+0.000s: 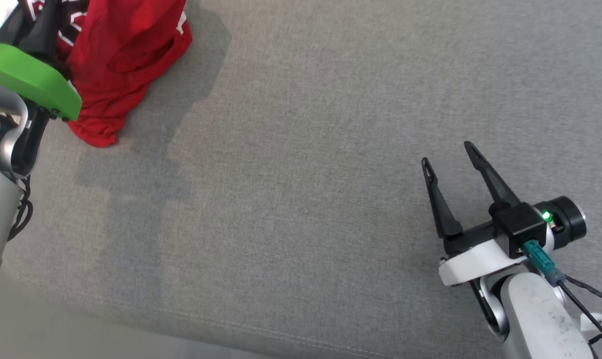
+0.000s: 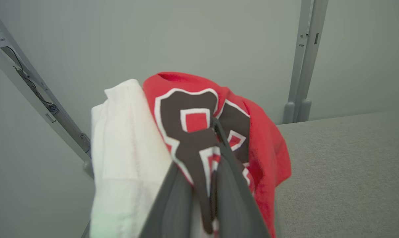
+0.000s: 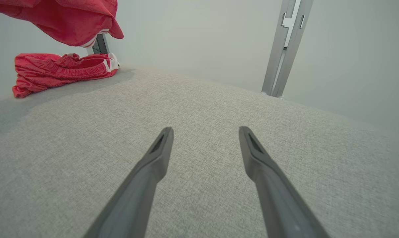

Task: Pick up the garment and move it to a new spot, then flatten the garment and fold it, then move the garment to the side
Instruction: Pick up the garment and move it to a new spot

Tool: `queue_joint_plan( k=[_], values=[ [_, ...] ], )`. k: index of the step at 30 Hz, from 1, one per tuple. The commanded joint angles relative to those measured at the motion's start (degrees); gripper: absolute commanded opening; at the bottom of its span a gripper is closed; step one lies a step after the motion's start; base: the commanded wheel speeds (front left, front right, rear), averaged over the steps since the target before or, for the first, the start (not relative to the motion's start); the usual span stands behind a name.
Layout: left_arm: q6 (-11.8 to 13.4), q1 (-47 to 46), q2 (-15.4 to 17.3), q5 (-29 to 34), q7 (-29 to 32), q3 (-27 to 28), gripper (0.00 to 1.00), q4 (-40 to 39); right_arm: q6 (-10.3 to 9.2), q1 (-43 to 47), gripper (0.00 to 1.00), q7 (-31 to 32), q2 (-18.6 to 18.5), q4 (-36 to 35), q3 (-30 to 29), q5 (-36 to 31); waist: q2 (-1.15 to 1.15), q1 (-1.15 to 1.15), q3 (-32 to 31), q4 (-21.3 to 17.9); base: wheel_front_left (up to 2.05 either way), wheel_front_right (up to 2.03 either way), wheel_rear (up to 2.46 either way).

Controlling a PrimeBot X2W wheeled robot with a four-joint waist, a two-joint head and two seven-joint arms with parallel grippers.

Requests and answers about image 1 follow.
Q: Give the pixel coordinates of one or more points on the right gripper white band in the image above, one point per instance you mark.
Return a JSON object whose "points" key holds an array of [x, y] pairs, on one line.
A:
{"points": [[473, 262]]}

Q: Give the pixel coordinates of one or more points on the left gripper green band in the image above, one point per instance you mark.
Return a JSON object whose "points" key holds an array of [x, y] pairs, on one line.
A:
{"points": [[27, 75]]}

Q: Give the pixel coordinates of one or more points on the red shorts with white panels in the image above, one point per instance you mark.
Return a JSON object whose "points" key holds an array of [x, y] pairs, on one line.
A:
{"points": [[126, 65]]}

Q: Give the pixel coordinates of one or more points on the grey fabric sofa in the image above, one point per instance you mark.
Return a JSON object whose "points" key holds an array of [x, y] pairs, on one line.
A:
{"points": [[306, 149]]}

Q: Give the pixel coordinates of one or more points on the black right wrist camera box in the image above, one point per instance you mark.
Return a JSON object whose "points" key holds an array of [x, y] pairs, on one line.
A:
{"points": [[519, 224]]}

